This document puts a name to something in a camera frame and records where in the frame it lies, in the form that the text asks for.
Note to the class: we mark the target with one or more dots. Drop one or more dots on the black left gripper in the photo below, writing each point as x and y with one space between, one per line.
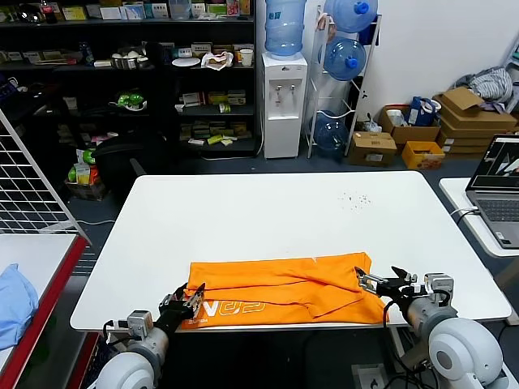
172 316

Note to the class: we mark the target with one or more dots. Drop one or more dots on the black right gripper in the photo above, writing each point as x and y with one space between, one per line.
399 289

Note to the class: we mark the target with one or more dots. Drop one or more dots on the orange t-shirt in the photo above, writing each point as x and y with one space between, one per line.
284 300

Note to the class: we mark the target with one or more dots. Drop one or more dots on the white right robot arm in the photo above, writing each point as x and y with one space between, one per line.
462 352

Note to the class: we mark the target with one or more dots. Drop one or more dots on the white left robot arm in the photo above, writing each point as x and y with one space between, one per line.
129 364

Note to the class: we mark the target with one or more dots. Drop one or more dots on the grey striped clothes pile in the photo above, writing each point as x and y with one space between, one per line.
491 83

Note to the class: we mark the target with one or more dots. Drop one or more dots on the scattered dark crumbs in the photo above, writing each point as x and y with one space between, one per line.
357 200

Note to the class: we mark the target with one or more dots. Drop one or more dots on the white plate with black symbol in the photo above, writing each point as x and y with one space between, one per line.
367 379

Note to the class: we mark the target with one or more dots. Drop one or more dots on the small white side table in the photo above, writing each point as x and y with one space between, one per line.
457 194

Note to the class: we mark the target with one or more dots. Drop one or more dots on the large white work table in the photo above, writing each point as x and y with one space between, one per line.
263 219

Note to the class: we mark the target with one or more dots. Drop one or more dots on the yellow printed cardboard box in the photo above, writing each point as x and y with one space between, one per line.
422 160

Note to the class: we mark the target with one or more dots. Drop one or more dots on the grey open laptop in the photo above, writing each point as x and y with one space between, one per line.
496 210

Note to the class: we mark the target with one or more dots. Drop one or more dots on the sealed labelled cardboard box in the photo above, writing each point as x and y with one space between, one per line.
371 152

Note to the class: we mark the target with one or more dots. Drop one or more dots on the open brown cardboard box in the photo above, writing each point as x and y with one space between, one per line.
414 135

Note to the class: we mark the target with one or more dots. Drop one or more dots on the flat brown cardboard box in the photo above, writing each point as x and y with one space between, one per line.
467 134
467 150
463 142

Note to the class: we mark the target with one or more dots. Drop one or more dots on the red-edged white table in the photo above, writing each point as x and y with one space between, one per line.
40 251

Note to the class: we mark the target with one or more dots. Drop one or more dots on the black office chair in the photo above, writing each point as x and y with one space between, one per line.
121 162

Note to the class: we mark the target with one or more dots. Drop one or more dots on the grey plastic bag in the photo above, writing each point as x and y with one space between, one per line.
371 125

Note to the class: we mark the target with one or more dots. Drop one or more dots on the blue water jug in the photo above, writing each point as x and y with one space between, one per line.
346 16
344 61
284 32
331 135

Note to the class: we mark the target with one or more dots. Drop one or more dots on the basket of snack bags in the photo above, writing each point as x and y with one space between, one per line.
83 178

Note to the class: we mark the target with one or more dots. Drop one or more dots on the green medicine box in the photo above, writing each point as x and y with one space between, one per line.
214 140

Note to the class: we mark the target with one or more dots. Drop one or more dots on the light blue cloth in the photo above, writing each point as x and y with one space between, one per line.
16 304

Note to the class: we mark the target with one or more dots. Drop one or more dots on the blue printed bag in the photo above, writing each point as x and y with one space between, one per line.
420 111

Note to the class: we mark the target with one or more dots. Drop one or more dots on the white metal jug rack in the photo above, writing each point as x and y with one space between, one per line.
311 121

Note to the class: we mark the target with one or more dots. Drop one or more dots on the white water dispenser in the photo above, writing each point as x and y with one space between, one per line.
282 133

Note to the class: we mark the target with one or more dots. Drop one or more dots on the large open-flap cardboard box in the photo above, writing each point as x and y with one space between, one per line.
479 117

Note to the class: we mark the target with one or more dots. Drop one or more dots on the white red medicine box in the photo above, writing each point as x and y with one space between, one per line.
193 99

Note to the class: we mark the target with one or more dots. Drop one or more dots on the white plastic food bag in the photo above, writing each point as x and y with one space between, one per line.
217 61

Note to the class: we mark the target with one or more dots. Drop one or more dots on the metal bowl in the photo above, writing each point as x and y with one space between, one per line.
128 62

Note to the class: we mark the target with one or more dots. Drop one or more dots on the white paper cup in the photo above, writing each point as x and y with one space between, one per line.
246 57

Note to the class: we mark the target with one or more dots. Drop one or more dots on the blue plastic bottle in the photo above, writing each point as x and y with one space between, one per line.
87 54

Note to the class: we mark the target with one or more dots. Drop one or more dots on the pink hanging cloth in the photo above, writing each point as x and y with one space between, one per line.
325 22

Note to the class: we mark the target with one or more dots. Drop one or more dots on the black shelving unit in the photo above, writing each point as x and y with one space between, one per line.
121 24

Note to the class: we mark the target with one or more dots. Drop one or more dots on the clear plastic container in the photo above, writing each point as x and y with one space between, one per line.
179 10

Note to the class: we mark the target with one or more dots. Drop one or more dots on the light blue product box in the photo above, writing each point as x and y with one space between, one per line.
134 11

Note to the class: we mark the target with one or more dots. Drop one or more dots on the white flat product box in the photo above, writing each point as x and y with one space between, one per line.
110 13

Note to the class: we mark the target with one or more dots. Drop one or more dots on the yellow flat product box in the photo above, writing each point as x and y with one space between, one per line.
74 14

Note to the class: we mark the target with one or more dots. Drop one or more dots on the cola bottle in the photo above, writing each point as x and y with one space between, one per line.
45 12

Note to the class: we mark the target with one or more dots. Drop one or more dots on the shiny glass bowl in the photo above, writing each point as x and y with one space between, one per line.
29 14

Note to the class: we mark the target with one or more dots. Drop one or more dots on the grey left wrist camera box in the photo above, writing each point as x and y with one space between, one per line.
140 322

